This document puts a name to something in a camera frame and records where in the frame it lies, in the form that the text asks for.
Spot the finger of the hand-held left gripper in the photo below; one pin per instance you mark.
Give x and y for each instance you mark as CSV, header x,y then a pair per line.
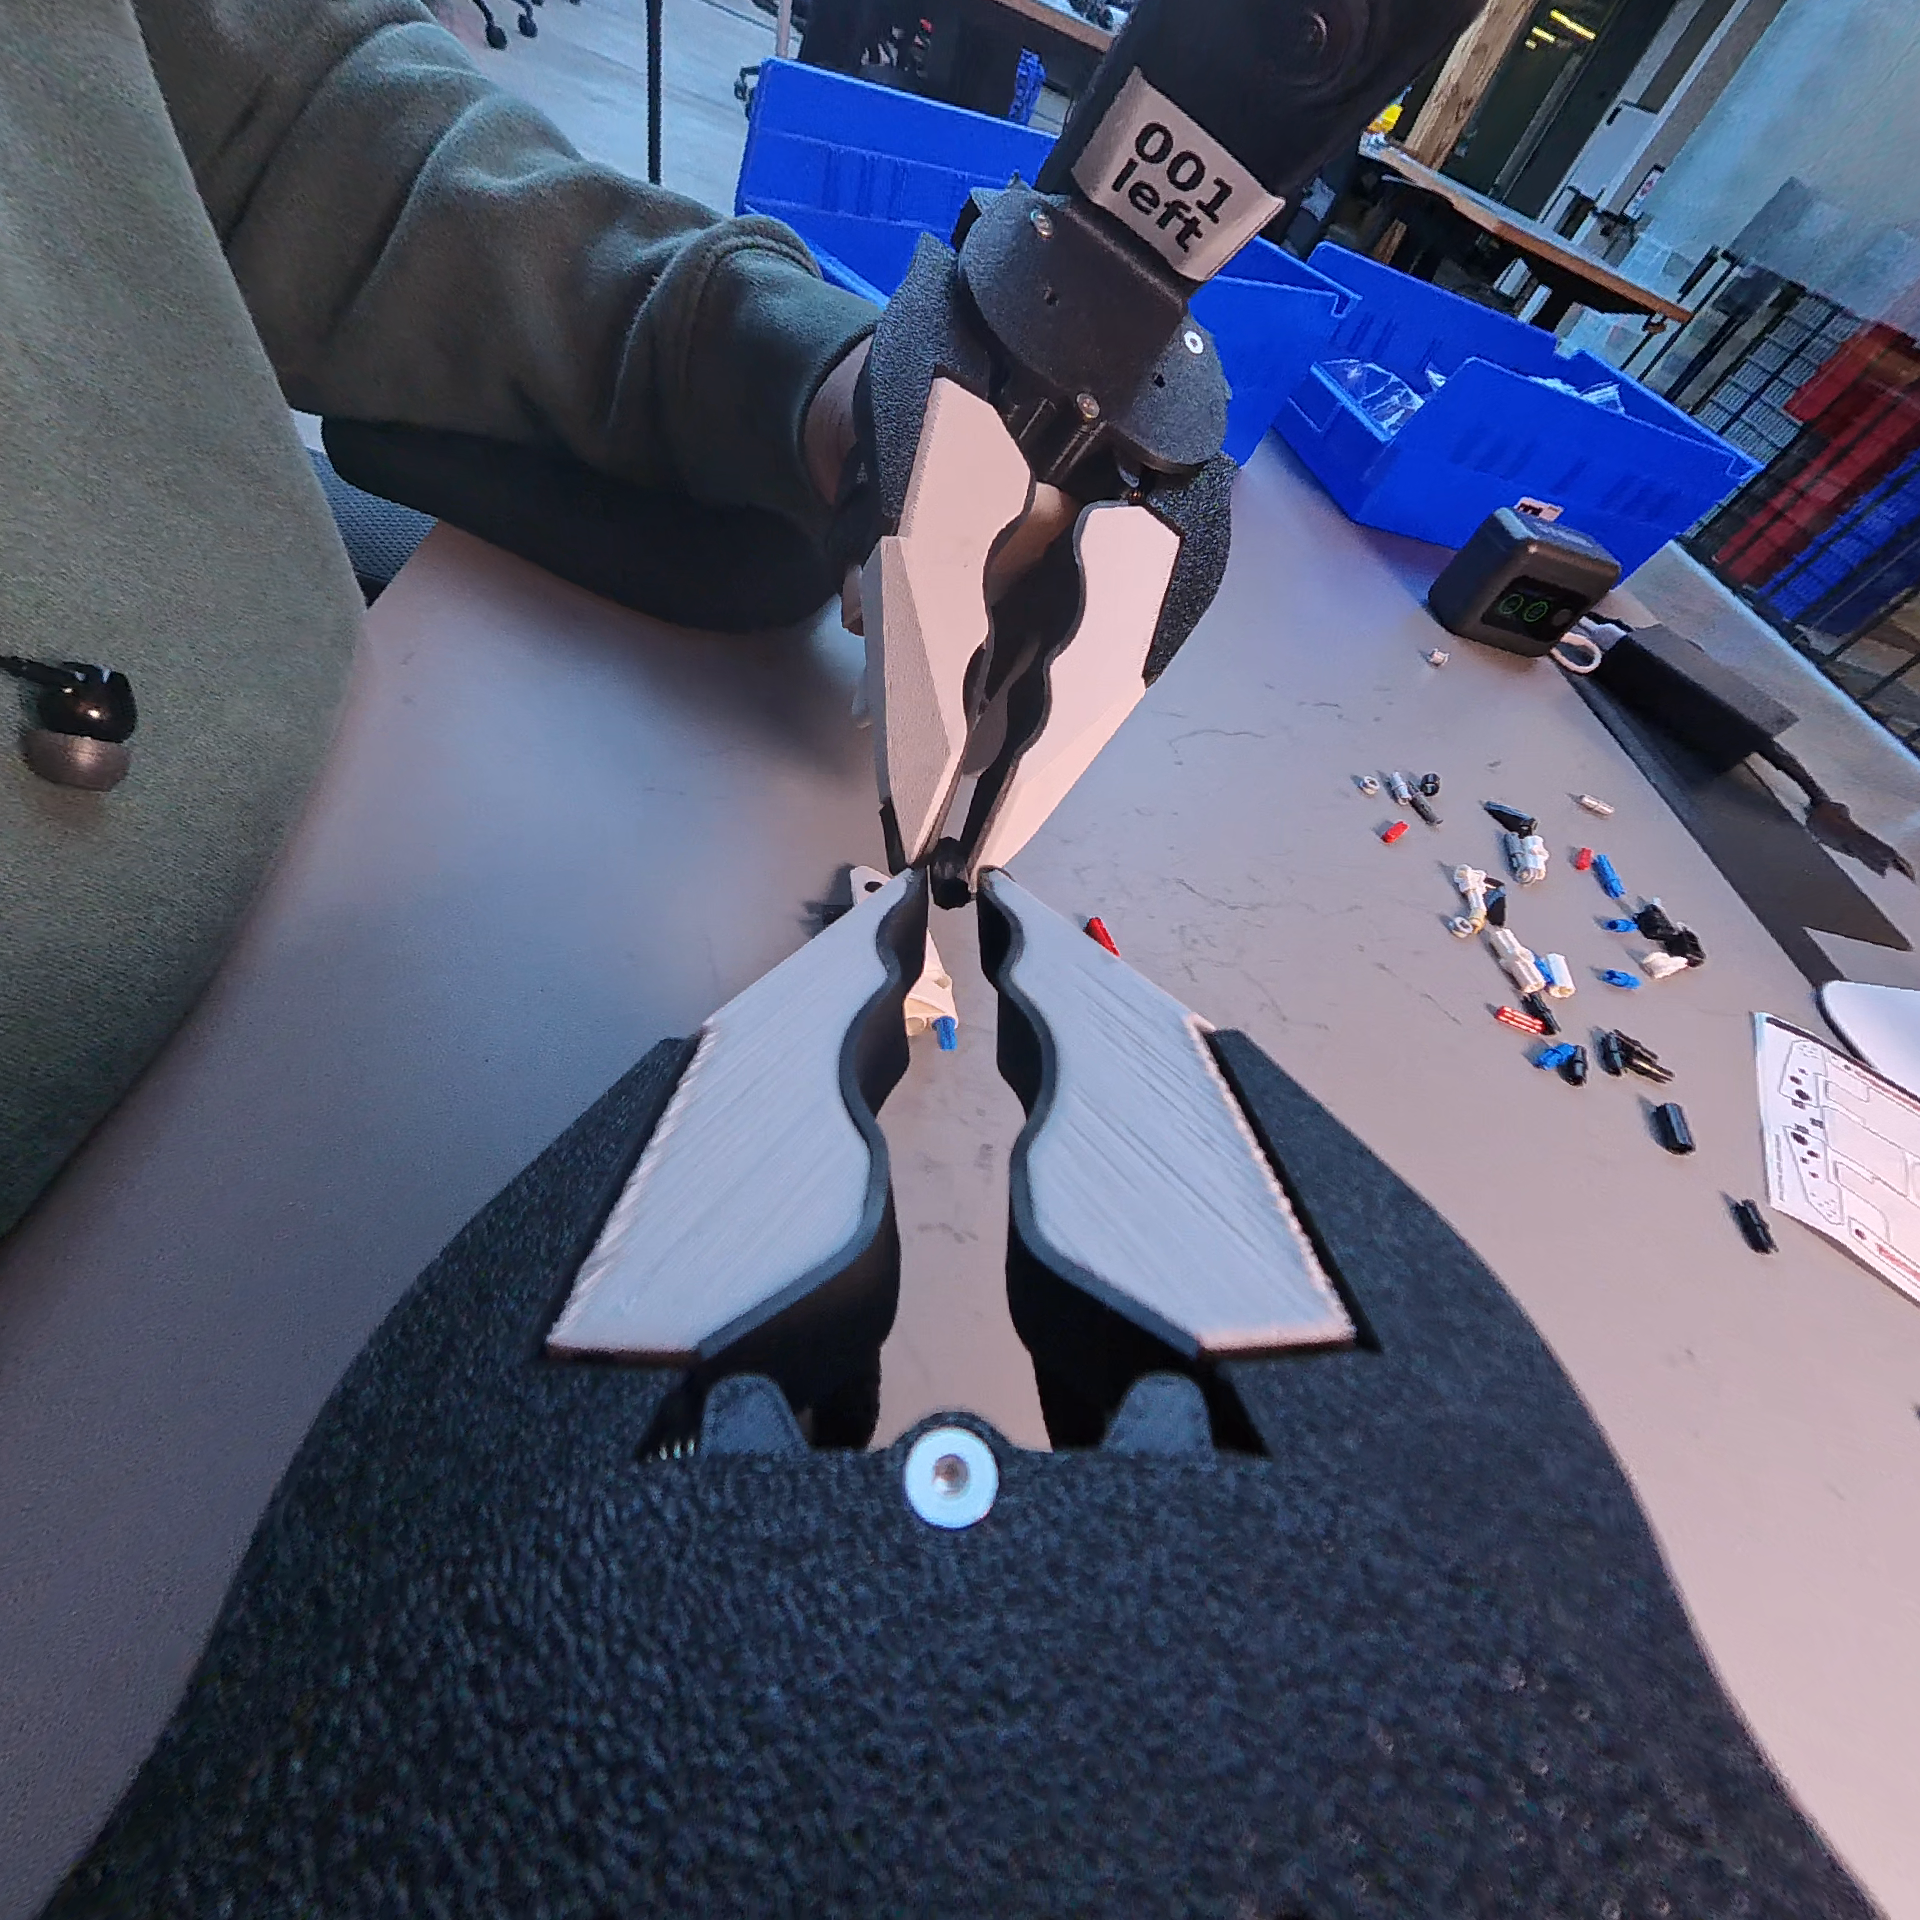
x,y
1111,630
922,630

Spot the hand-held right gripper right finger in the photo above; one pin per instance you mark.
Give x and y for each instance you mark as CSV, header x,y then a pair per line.
x,y
1170,1184

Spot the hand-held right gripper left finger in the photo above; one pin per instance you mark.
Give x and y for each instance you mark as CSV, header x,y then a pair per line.
x,y
721,1201

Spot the black toy tube connector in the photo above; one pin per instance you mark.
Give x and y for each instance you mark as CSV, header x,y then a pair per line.
x,y
949,879
1672,1125

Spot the white spotted toy panel assembly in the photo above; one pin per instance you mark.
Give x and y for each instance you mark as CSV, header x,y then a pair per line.
x,y
926,990

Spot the person's left forearm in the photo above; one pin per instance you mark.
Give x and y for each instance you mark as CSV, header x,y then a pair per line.
x,y
524,270

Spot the black office desk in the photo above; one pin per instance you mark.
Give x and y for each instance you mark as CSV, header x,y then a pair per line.
x,y
1501,219

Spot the person's left hand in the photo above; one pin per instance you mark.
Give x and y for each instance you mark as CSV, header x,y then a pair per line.
x,y
837,428

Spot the blue plastic bin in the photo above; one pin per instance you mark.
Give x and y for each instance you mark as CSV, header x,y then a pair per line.
x,y
854,164
1545,450

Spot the black device with green display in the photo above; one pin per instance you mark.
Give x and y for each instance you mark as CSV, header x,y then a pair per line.
x,y
1462,579

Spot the white toy connector with hole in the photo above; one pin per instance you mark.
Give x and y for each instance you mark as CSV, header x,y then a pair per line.
x,y
1515,957

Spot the black mesh office chair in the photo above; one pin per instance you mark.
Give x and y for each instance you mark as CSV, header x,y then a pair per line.
x,y
375,524

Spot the toy sticker sheet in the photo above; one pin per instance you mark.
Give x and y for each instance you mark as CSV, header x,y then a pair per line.
x,y
1844,1154

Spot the white metal stand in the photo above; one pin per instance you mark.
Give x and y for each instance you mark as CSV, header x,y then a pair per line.
x,y
1882,1034

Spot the storage rack with coloured bins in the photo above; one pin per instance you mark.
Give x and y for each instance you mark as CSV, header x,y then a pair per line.
x,y
1831,450

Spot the black earbud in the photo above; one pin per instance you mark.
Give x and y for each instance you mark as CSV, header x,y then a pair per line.
x,y
74,734

